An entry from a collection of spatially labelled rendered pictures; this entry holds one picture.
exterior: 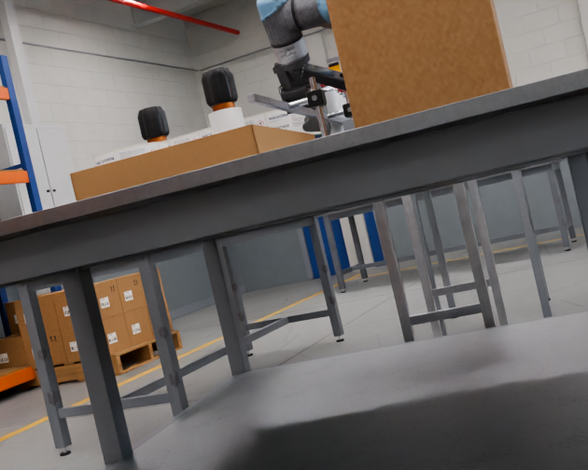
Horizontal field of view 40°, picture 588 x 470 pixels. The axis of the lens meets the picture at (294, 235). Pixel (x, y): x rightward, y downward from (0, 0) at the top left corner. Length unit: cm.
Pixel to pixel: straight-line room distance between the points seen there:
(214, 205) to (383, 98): 37
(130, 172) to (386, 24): 47
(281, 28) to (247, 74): 884
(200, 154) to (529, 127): 39
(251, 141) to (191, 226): 14
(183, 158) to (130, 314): 502
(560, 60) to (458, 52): 836
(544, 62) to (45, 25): 533
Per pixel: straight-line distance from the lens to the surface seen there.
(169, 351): 326
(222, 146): 102
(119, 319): 593
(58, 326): 601
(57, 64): 870
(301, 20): 182
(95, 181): 109
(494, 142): 96
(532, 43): 968
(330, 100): 202
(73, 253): 113
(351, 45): 130
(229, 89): 214
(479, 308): 325
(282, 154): 96
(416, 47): 128
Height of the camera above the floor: 74
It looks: 1 degrees down
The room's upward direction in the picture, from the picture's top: 13 degrees counter-clockwise
